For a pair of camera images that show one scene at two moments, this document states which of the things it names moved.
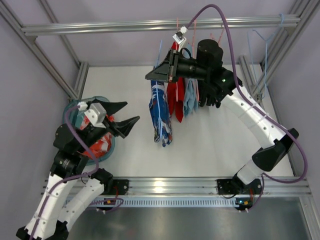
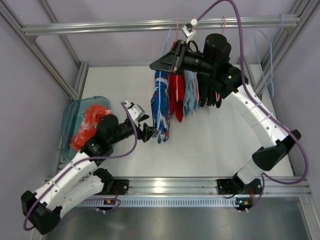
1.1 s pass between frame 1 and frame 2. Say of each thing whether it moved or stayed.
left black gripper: moved
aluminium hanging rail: stayed
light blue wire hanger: moved
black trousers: stayed
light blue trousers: stayed
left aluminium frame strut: stayed
